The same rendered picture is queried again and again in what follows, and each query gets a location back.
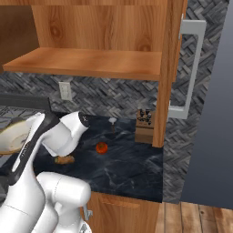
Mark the dark wooden cupboard door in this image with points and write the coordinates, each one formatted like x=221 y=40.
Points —
x=16 y=33

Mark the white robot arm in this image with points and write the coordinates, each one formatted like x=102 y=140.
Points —
x=25 y=194

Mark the white wall socket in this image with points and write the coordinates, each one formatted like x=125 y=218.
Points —
x=65 y=91

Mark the wooden knife block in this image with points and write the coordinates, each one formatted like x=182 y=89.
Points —
x=144 y=130

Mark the red tomato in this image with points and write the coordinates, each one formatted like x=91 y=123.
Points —
x=101 y=148

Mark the small white-topped shaker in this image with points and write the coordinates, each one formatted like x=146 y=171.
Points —
x=112 y=121

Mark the open wooden wall cupboard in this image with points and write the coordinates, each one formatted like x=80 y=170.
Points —
x=91 y=60

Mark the wooden base cupboard front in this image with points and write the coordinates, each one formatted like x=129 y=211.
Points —
x=124 y=214

